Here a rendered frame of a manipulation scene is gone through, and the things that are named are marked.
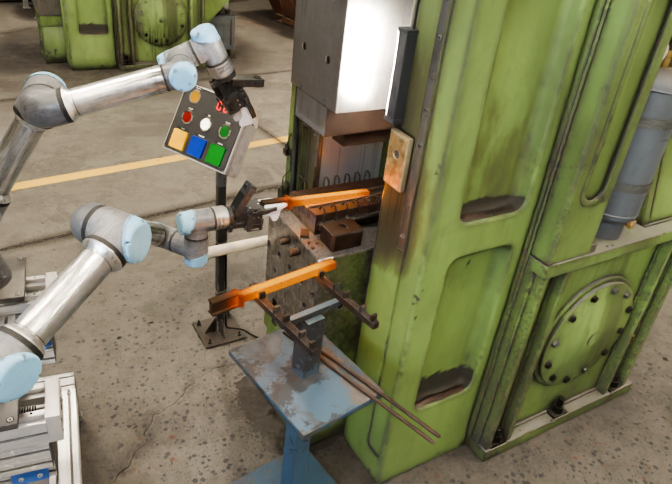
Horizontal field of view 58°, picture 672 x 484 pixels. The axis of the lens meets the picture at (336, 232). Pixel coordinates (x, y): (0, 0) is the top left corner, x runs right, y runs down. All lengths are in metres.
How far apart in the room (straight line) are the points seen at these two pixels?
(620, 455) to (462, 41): 1.98
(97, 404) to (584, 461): 2.02
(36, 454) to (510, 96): 1.57
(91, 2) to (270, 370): 5.29
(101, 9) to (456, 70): 5.41
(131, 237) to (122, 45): 5.19
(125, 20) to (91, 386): 4.51
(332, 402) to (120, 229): 0.76
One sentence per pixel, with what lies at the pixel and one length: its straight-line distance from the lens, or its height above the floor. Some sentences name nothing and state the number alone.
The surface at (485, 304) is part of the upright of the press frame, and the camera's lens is 2.24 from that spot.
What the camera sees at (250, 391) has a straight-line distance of 2.77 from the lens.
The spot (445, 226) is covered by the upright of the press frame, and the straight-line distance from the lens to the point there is 1.79.
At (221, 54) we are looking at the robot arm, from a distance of 1.90.
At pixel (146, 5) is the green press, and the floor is 0.64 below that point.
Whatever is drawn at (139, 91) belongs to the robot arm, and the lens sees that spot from 1.77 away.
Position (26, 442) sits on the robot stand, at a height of 0.70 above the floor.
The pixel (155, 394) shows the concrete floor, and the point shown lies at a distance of 2.78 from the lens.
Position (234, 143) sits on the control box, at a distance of 2.34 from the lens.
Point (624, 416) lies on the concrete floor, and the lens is 3.17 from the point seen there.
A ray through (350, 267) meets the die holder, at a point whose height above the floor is 0.86.
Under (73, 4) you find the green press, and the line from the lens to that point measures 6.62.
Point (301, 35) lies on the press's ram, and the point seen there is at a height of 1.53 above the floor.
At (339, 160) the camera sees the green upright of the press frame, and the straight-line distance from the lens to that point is 2.32.
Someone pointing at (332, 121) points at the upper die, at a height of 1.32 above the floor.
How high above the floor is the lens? 1.99
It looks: 31 degrees down
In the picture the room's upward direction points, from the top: 7 degrees clockwise
